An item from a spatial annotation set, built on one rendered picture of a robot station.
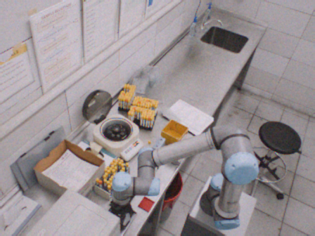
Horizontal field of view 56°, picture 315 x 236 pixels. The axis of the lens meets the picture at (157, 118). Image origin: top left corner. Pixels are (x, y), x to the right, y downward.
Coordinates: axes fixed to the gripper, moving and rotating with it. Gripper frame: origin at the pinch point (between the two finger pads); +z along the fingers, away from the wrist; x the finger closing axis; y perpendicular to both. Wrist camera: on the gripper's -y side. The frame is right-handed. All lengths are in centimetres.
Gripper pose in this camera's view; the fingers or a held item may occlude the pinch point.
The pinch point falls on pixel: (123, 215)
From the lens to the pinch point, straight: 152.0
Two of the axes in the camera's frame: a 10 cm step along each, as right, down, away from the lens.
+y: -4.8, 5.9, -6.5
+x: 8.7, 4.0, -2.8
